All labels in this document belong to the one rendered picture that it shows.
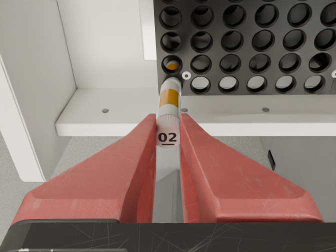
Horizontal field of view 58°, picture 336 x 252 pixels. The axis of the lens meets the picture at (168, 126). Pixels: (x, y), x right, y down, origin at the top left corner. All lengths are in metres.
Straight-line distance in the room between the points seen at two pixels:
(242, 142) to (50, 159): 1.19
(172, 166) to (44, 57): 1.19
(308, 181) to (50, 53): 0.49
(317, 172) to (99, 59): 0.42
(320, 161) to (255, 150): 0.87
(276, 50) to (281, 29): 0.01
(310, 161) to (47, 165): 0.47
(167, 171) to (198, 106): 1.18
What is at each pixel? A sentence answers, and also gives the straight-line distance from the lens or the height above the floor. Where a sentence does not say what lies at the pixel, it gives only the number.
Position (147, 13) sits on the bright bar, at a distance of 0.24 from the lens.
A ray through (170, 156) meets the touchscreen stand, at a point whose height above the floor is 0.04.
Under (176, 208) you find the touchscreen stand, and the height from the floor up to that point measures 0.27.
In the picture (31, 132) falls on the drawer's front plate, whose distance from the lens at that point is 0.21.
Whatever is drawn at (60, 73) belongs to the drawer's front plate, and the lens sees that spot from 0.26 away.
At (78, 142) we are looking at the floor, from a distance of 1.44.
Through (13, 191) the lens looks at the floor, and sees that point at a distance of 1.80.
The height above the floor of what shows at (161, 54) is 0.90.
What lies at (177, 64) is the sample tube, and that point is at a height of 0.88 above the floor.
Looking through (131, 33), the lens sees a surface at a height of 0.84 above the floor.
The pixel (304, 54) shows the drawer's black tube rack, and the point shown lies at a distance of 0.20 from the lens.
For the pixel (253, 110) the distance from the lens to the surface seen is 0.24.
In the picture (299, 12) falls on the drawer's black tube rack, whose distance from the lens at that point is 0.23.
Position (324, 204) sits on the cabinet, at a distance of 0.56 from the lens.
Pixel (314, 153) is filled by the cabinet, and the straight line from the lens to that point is 0.58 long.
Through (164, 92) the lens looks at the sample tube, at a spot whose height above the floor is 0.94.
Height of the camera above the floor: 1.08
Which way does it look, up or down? 56 degrees down
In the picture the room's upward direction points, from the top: 175 degrees counter-clockwise
